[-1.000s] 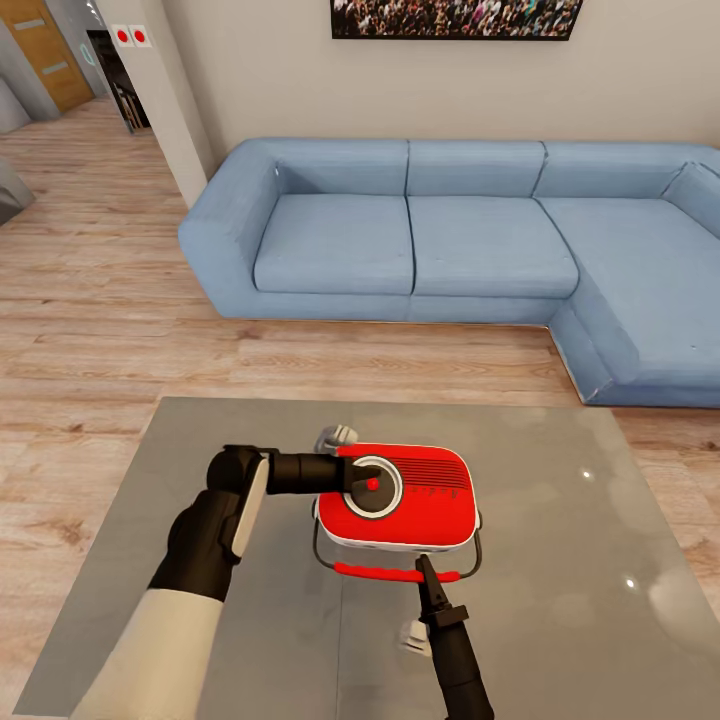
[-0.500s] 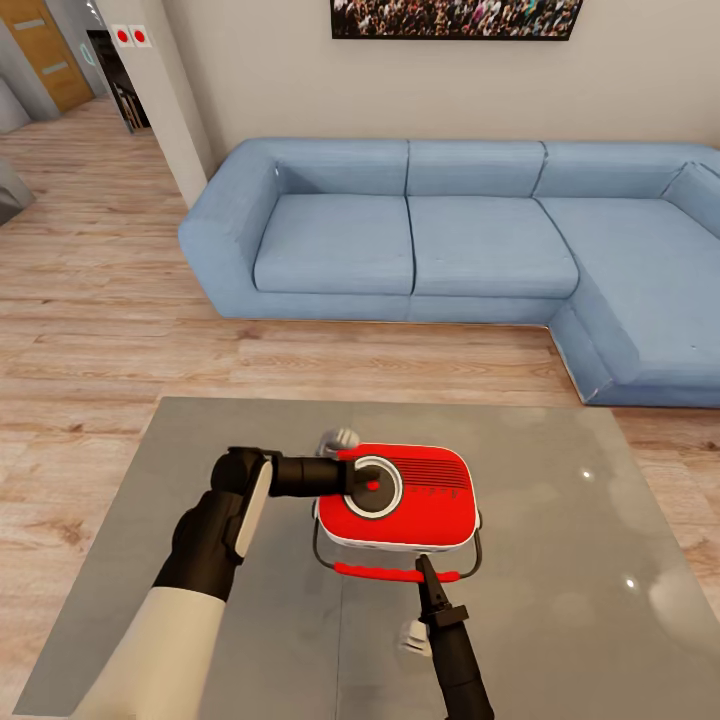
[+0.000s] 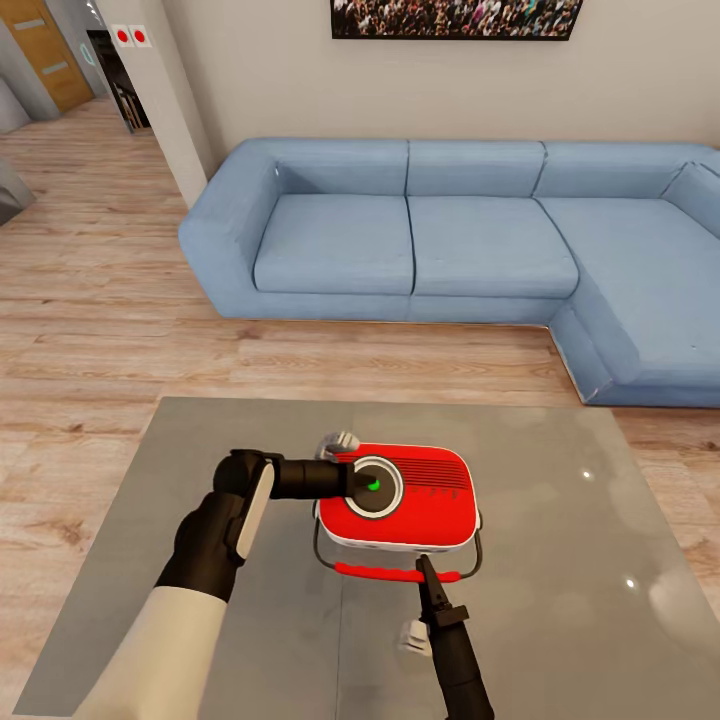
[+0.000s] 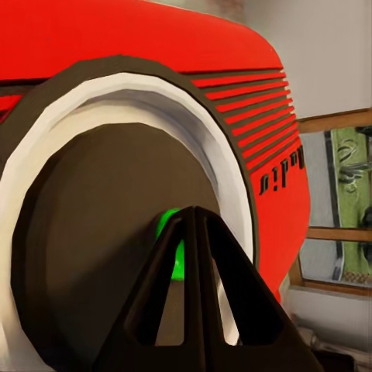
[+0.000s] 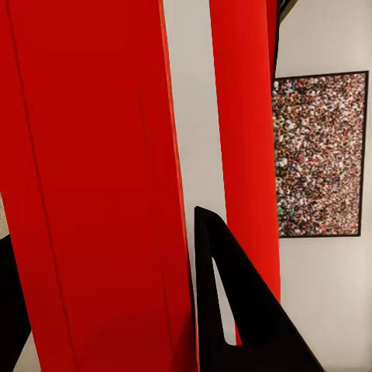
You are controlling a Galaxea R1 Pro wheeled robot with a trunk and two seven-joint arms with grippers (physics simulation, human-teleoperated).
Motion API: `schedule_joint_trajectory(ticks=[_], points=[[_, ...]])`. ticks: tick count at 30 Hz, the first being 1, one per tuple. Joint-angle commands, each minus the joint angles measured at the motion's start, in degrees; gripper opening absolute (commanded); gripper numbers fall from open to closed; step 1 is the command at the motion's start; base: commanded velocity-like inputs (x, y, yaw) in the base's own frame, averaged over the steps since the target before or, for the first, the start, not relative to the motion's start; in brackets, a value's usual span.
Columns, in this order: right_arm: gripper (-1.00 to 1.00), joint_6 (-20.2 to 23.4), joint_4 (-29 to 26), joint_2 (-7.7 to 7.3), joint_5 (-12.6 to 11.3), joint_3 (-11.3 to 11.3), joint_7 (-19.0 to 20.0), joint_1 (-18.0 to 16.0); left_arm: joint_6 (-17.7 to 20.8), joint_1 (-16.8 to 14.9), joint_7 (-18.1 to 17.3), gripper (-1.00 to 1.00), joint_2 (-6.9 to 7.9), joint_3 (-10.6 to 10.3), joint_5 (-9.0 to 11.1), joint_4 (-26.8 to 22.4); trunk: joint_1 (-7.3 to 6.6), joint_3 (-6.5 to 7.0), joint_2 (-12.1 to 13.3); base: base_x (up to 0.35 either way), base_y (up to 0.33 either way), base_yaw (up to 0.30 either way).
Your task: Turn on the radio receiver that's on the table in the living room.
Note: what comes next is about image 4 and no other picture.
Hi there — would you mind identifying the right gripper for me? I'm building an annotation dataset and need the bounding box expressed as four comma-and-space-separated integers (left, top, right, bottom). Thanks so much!
311, 350, 360, 372

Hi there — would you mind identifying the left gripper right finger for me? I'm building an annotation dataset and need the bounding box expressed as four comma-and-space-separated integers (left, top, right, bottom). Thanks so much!
195, 206, 324, 372

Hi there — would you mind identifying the radio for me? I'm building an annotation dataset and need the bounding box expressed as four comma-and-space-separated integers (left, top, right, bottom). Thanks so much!
0, 0, 310, 372

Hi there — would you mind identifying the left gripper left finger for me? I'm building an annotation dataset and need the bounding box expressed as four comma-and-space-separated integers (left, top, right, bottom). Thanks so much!
89, 206, 207, 372

